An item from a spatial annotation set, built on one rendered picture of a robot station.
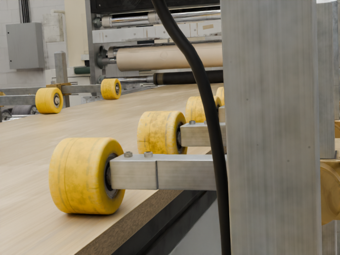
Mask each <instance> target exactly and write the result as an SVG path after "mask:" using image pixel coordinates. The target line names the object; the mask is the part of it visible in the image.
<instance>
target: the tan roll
mask: <svg viewBox="0 0 340 255"><path fill-rule="evenodd" d="M192 46H193V47H194V48H195V50H196V51H197V53H198V55H199V57H200V59H201V61H202V63H203V65H204V68H206V67H223V55H222V43H221V42H216V43H206V44H192ZM102 64H117V67H118V69H119V70H120V71H142V70H164V69H185V68H191V67H190V65H189V63H188V62H187V60H186V58H185V56H184V55H183V53H182V52H181V51H180V50H179V48H178V47H177V46H176V45H174V46H157V47H141V48H124V49H119V50H118V51H117V55H116V57H110V58H102Z"/></svg>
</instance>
